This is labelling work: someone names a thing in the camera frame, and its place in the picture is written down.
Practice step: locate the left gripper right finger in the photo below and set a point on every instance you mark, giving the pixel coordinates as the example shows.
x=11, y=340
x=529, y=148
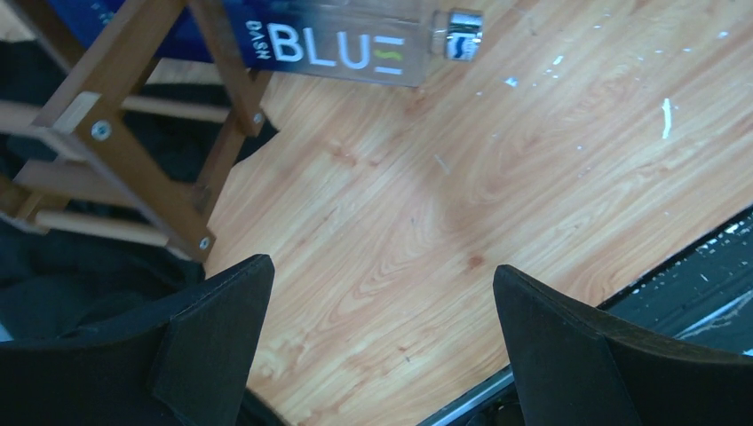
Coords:
x=574, y=364

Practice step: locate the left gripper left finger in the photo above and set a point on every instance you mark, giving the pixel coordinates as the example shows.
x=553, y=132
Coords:
x=183, y=359

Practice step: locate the brown wooden wine rack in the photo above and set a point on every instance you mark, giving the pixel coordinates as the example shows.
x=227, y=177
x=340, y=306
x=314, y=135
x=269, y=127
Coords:
x=103, y=182

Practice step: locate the blue bottle with BLUE text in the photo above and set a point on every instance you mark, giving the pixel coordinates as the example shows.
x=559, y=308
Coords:
x=385, y=42

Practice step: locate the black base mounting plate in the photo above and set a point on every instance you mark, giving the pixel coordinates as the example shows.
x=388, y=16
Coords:
x=701, y=295

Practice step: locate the black cloth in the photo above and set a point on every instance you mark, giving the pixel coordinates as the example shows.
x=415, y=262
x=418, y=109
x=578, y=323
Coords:
x=53, y=284

